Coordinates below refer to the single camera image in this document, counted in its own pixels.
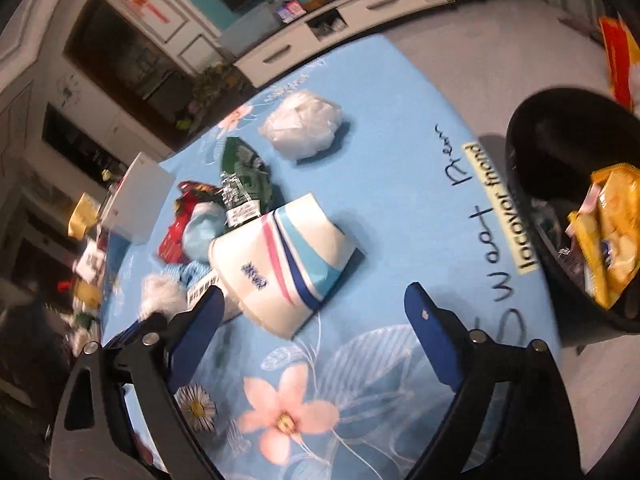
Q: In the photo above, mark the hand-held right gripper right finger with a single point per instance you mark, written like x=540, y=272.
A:
x=430, y=340

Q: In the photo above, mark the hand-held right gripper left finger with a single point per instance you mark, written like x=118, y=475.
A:
x=200, y=332

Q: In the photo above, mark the white tissue wad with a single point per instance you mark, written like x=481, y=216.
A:
x=160, y=292

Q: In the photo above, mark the light blue wrapper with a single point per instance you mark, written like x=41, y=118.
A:
x=192, y=272

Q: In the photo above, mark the blue face mask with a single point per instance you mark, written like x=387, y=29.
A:
x=200, y=232

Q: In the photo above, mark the red snack wrapper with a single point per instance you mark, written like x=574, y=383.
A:
x=175, y=230

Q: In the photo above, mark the white striped tissue pack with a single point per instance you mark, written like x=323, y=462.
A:
x=280, y=260

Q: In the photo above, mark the green wrapper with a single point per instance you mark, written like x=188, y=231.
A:
x=245, y=175

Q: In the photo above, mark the yellow snack packet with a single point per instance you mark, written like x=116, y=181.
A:
x=612, y=225

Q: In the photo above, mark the white tissue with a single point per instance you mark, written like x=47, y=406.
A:
x=300, y=122

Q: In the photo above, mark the black trash bin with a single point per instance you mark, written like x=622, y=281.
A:
x=550, y=125

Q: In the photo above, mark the white box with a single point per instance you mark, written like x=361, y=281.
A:
x=135, y=195

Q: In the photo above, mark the blue floral tablecloth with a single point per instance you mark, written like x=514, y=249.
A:
x=380, y=185

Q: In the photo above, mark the dark leafy potted plant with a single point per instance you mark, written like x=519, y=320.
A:
x=215, y=85

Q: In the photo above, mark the small printed card stand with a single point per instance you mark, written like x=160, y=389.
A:
x=292, y=10

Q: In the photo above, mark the white tv cabinet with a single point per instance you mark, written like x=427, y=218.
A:
x=360, y=10

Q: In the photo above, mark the red yellow shopping bag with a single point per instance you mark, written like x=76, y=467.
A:
x=617, y=55

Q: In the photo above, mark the white wall cabinet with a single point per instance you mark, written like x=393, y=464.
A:
x=30, y=25

